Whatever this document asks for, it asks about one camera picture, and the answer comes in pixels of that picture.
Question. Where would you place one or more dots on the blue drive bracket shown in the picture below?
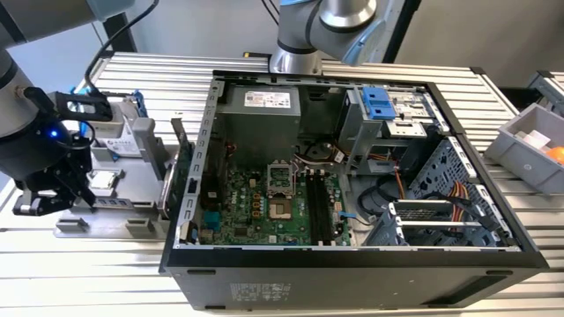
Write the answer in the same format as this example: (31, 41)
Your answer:
(378, 105)

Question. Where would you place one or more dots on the black camera mount frame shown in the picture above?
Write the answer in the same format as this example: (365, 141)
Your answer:
(61, 107)

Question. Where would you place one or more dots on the green graphics card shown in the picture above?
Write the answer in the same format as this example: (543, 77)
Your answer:
(182, 171)

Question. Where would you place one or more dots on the grey power supply unit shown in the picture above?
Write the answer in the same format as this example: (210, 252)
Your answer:
(255, 132)

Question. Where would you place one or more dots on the small yellow black bar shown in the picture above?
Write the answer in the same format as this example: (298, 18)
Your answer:
(249, 54)

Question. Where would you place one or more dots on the silver CPU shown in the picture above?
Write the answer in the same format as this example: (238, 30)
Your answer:
(105, 180)

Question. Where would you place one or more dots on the RAM slot with white latch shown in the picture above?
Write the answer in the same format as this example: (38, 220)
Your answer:
(319, 208)
(331, 208)

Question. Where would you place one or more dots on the silver hard disk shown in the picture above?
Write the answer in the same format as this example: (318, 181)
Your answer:
(129, 145)

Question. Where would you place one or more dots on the grey metal disk bay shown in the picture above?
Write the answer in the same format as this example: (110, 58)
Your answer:
(441, 224)

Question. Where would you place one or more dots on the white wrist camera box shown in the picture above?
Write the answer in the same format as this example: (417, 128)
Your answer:
(109, 122)

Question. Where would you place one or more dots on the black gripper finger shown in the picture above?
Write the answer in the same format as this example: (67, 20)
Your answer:
(42, 203)
(77, 178)

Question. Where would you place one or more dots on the black PC case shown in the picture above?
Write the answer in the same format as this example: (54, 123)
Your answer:
(353, 284)

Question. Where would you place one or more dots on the grey metal drive cage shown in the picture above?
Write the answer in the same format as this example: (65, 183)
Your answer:
(359, 138)

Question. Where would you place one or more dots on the orange ball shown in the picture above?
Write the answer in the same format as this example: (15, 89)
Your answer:
(557, 155)

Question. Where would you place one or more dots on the black frame post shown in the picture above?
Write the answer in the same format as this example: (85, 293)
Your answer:
(407, 33)
(126, 39)

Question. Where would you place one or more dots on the white four-pin power socket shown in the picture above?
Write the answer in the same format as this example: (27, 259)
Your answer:
(253, 182)

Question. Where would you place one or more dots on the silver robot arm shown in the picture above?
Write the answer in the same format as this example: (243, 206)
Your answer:
(335, 20)

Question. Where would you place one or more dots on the white block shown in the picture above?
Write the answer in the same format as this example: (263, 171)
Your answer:
(534, 137)

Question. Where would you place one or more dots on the green motherboard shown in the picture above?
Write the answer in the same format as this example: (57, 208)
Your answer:
(247, 229)

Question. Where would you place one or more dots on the grey parts rack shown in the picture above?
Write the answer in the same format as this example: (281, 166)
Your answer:
(137, 188)

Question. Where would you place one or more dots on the grey plastic bin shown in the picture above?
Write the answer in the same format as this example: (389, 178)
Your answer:
(521, 165)

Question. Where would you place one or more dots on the CPU socket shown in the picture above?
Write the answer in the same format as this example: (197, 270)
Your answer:
(282, 209)

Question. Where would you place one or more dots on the white main power socket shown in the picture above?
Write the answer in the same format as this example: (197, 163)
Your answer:
(338, 207)

